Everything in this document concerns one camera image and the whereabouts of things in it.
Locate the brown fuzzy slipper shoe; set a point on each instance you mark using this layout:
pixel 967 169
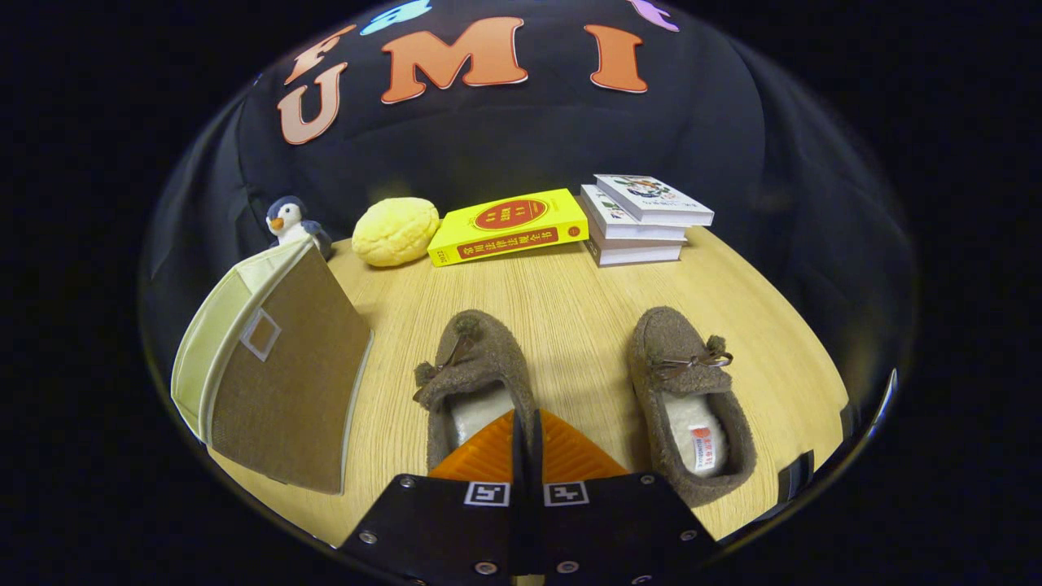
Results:
pixel 676 334
pixel 480 358

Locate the penguin plush toy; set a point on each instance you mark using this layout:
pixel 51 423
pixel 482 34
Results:
pixel 286 224

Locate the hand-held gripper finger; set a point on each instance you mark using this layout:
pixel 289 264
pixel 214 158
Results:
pixel 515 456
pixel 536 456

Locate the white book with colourful cover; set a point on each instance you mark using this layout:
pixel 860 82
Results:
pixel 651 195

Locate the yellow bread bun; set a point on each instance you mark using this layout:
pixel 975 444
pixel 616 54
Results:
pixel 396 232

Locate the brown fabric storage box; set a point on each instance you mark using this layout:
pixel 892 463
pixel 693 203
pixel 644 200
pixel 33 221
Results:
pixel 285 382

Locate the yellow book with red label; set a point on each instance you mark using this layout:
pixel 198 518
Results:
pixel 509 224

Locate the white paperback book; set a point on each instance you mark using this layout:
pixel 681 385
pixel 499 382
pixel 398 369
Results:
pixel 635 252
pixel 610 220

